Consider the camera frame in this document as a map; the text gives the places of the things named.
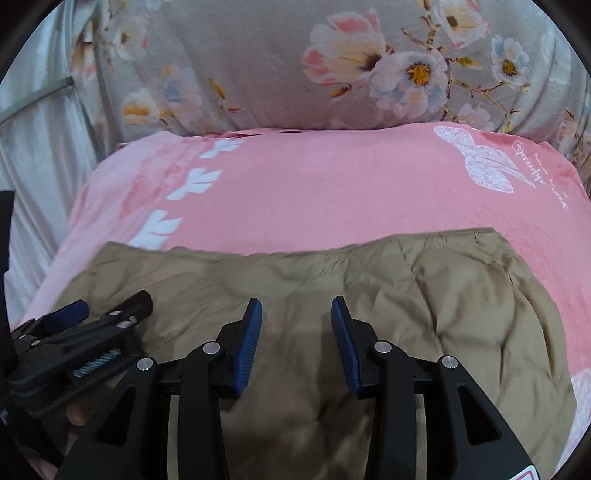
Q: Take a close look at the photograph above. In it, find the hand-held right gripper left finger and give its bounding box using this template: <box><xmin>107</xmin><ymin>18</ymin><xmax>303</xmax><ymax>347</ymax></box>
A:
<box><xmin>55</xmin><ymin>298</ymin><xmax>263</xmax><ymax>480</ymax></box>

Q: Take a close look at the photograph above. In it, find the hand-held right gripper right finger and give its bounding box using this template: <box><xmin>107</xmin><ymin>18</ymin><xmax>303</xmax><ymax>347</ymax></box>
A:
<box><xmin>331</xmin><ymin>295</ymin><xmax>539</xmax><ymax>480</ymax></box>

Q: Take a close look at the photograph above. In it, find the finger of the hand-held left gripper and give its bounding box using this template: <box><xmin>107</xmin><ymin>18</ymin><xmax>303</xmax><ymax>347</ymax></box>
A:
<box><xmin>95</xmin><ymin>290</ymin><xmax>154</xmax><ymax>334</ymax></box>
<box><xmin>13</xmin><ymin>299</ymin><xmax>91</xmax><ymax>343</ymax></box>

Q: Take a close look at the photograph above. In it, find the tan quilted jacket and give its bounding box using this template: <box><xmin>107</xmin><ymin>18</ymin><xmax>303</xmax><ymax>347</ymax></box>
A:
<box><xmin>50</xmin><ymin>226</ymin><xmax>579</xmax><ymax>480</ymax></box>

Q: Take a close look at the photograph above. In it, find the person's left hand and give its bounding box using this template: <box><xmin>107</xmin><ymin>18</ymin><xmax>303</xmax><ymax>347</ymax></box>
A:
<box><xmin>65</xmin><ymin>400</ymin><xmax>91</xmax><ymax>428</ymax></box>

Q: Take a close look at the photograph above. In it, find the white satin curtain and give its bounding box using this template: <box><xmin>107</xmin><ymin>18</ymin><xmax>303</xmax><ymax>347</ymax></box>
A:
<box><xmin>0</xmin><ymin>0</ymin><xmax>118</xmax><ymax>326</ymax></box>

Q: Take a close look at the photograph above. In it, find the pink printed blanket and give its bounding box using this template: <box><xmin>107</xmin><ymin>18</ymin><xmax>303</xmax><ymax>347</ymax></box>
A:
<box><xmin>13</xmin><ymin>121</ymin><xmax>591</xmax><ymax>467</ymax></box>

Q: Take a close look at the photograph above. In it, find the grey curtain tie band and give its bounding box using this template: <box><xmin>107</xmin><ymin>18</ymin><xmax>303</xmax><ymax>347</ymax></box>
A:
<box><xmin>0</xmin><ymin>76</ymin><xmax>75</xmax><ymax>124</ymax></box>

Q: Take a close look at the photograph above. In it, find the grey floral quilt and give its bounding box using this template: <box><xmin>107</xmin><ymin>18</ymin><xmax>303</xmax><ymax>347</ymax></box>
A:
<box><xmin>69</xmin><ymin>0</ymin><xmax>591</xmax><ymax>169</ymax></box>

